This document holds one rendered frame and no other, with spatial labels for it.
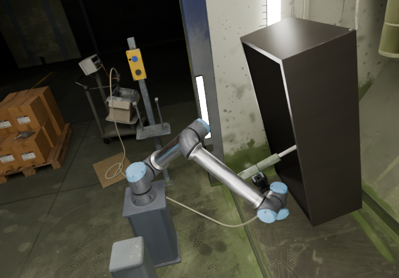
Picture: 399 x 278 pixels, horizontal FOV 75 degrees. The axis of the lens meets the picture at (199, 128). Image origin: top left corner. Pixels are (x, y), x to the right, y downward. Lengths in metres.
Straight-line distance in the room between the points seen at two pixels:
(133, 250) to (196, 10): 1.96
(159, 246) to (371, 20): 2.61
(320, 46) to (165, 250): 1.81
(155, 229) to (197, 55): 1.42
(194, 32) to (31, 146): 2.73
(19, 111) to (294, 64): 3.72
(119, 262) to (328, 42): 1.17
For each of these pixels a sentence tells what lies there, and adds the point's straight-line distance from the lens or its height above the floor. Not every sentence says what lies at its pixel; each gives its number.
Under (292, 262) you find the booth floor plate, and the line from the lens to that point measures 2.33.
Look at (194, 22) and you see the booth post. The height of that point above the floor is 1.70.
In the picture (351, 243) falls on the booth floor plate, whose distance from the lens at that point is 2.52.
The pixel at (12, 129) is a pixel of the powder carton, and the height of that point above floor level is 0.55.
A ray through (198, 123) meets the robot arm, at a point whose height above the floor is 1.27.
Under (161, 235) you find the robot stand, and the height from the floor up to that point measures 0.35.
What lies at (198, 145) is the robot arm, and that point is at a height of 1.22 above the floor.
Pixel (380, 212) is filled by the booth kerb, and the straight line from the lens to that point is 2.73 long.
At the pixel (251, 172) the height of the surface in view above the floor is 0.86.
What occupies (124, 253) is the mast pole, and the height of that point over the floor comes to 1.64.
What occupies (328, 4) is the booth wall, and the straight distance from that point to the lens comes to 2.61.
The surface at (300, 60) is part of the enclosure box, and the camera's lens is 1.28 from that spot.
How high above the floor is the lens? 1.98
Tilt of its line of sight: 29 degrees down
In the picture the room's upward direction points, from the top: 9 degrees counter-clockwise
